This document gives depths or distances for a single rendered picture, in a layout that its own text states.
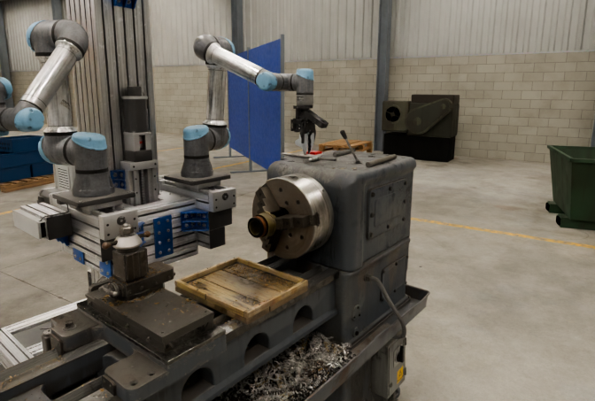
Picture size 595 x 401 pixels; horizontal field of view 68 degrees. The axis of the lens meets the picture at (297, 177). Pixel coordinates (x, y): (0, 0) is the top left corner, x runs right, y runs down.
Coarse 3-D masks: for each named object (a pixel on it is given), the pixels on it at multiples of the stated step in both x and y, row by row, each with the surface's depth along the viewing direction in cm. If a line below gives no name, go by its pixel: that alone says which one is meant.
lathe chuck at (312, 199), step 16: (288, 176) 166; (272, 192) 167; (288, 192) 162; (304, 192) 158; (320, 192) 163; (256, 208) 174; (288, 208) 163; (304, 208) 158; (320, 208) 160; (320, 224) 159; (288, 240) 166; (304, 240) 161; (320, 240) 163; (288, 256) 167
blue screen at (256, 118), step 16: (256, 48) 757; (272, 48) 670; (256, 64) 764; (272, 64) 675; (240, 80) 888; (240, 96) 897; (256, 96) 777; (272, 96) 686; (240, 112) 906; (256, 112) 784; (272, 112) 691; (240, 128) 915; (256, 128) 791; (272, 128) 696; (240, 144) 925; (256, 144) 798; (272, 144) 702; (256, 160) 805; (272, 160) 707
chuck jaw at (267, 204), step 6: (264, 186) 170; (258, 192) 166; (264, 192) 165; (270, 192) 167; (264, 198) 163; (270, 198) 165; (258, 204) 164; (264, 204) 162; (270, 204) 164; (276, 204) 166; (264, 210) 160; (270, 210) 162; (276, 210) 164
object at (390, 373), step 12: (372, 276) 180; (396, 312) 181; (396, 336) 192; (384, 348) 196; (396, 348) 201; (372, 360) 201; (384, 360) 197; (396, 360) 201; (372, 372) 202; (384, 372) 198; (396, 372) 203; (372, 384) 203; (384, 384) 199; (396, 384) 204; (384, 396) 200
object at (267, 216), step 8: (256, 216) 156; (264, 216) 156; (272, 216) 157; (248, 224) 157; (256, 224) 159; (264, 224) 154; (272, 224) 156; (256, 232) 158; (264, 232) 154; (272, 232) 158
